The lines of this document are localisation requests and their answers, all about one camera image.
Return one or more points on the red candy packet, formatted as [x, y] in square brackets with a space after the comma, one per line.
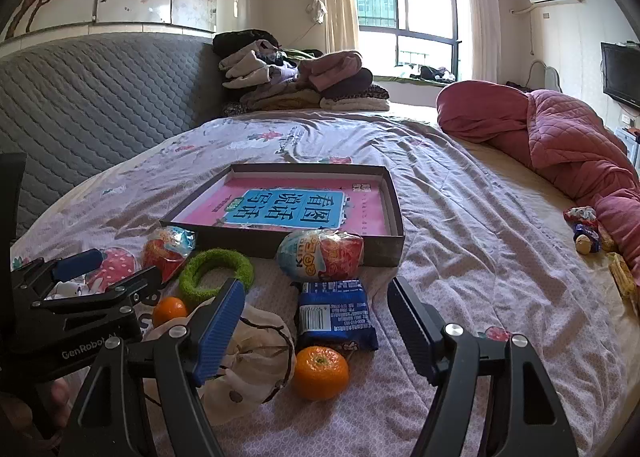
[165, 252]

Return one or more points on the beige hair scrunchie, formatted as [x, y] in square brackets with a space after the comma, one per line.
[255, 362]

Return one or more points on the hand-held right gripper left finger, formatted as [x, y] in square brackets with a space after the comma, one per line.
[220, 332]

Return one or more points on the pink and blue book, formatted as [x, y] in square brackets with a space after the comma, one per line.
[300, 209]

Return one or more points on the black television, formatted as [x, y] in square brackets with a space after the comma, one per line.
[622, 74]

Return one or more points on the person's left hand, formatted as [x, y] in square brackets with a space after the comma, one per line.
[59, 402]

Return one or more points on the dark clothing heap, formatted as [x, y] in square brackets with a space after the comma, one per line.
[437, 73]

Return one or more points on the grey quilted headboard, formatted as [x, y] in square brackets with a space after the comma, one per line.
[100, 97]

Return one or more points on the white curved chair back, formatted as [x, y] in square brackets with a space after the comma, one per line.
[547, 74]

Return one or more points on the window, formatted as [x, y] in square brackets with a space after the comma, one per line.
[380, 2]

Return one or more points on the orange mandarin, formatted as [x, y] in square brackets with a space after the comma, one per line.
[320, 373]
[169, 312]

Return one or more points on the pink shallow cardboard tray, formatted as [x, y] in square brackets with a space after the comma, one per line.
[235, 243]

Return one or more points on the white storage cabinet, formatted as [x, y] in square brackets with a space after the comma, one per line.
[630, 144]

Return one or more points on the pink quilted blanket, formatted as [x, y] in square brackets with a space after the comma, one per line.
[550, 137]

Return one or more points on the small white toy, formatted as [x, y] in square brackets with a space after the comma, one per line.
[67, 291]

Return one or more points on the blue snack packet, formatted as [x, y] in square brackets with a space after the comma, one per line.
[332, 322]

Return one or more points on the strawberry print bedsheet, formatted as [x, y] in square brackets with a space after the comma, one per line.
[475, 247]

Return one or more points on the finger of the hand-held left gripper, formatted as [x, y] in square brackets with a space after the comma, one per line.
[77, 263]
[120, 294]

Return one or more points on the pile of folded clothes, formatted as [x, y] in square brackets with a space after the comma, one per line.
[300, 82]

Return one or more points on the pink dotted pouch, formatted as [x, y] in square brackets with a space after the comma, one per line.
[117, 264]

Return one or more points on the yellow snack packet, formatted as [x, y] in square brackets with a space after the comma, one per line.
[621, 276]

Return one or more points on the small colourful toy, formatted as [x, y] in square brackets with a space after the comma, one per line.
[584, 232]

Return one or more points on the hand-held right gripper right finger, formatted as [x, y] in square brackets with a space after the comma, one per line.
[412, 329]

